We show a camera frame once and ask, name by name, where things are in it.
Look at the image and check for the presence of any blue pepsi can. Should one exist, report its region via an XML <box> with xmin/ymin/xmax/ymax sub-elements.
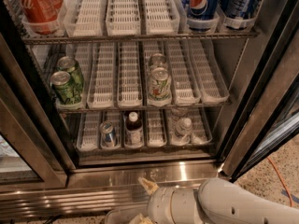
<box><xmin>181</xmin><ymin>0</ymin><xmax>219</xmax><ymax>32</ymax></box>

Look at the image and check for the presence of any middle wire shelf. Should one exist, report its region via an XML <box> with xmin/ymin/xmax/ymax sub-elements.
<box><xmin>58</xmin><ymin>101</ymin><xmax>231</xmax><ymax>114</ymax></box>

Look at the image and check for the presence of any white green can rear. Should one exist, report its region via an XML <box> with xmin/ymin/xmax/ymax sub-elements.
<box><xmin>149</xmin><ymin>53</ymin><xmax>168</xmax><ymax>72</ymax></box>

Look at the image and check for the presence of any clear water bottle front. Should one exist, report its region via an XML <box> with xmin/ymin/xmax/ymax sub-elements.
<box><xmin>173</xmin><ymin>118</ymin><xmax>192</xmax><ymax>146</ymax></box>

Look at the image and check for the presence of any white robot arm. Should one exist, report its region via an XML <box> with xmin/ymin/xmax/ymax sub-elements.
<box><xmin>129</xmin><ymin>177</ymin><xmax>299</xmax><ymax>224</ymax></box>

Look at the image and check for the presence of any wire shelf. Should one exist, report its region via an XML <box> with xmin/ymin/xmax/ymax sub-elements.
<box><xmin>58</xmin><ymin>101</ymin><xmax>231</xmax><ymax>114</ymax></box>
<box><xmin>76</xmin><ymin>144</ymin><xmax>215</xmax><ymax>158</ymax></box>
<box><xmin>22</xmin><ymin>31</ymin><xmax>260</xmax><ymax>45</ymax></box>

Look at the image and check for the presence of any fridge glass door right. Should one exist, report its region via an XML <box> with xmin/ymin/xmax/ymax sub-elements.
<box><xmin>222</xmin><ymin>6</ymin><xmax>299</xmax><ymax>182</ymax></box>

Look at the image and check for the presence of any clear water bottle rear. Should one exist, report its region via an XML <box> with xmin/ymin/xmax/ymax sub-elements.
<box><xmin>171</xmin><ymin>107</ymin><xmax>188</xmax><ymax>123</ymax></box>

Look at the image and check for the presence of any orange cable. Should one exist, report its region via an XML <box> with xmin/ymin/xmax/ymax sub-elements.
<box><xmin>266</xmin><ymin>157</ymin><xmax>294</xmax><ymax>207</ymax></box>

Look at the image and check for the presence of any red coca-cola can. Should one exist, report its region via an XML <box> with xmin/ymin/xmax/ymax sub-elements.
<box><xmin>19</xmin><ymin>0</ymin><xmax>64</xmax><ymax>35</ymax></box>

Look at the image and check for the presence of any stainless steel fridge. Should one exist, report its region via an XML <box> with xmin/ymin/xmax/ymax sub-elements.
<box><xmin>0</xmin><ymin>0</ymin><xmax>299</xmax><ymax>222</ymax></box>

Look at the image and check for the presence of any clear water bottle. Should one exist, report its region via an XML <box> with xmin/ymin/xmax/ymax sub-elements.
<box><xmin>171</xmin><ymin>107</ymin><xmax>188</xmax><ymax>123</ymax></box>
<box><xmin>173</xmin><ymin>118</ymin><xmax>192</xmax><ymax>146</ymax></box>

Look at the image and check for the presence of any top wire shelf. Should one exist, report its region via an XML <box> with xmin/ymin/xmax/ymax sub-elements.
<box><xmin>22</xmin><ymin>31</ymin><xmax>260</xmax><ymax>45</ymax></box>

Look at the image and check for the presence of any clear plastic bin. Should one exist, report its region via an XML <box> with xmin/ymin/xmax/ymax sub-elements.
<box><xmin>105</xmin><ymin>205</ymin><xmax>148</xmax><ymax>224</ymax></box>

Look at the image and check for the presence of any red bull can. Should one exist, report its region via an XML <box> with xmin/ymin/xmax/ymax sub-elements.
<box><xmin>100</xmin><ymin>121</ymin><xmax>117</xmax><ymax>147</ymax></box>

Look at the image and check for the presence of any brown juice bottle white cap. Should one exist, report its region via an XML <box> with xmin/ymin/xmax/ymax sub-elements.
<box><xmin>125</xmin><ymin>112</ymin><xmax>143</xmax><ymax>148</ymax></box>

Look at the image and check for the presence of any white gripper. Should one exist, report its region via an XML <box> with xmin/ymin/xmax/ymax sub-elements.
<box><xmin>129</xmin><ymin>177</ymin><xmax>204</xmax><ymax>224</ymax></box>

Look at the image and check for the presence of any dark blue can right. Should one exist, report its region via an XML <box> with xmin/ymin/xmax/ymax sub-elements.
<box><xmin>220</xmin><ymin>0</ymin><xmax>261</xmax><ymax>30</ymax></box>

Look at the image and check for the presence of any bottom wire shelf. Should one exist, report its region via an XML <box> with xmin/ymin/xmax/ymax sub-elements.
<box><xmin>76</xmin><ymin>144</ymin><xmax>215</xmax><ymax>158</ymax></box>

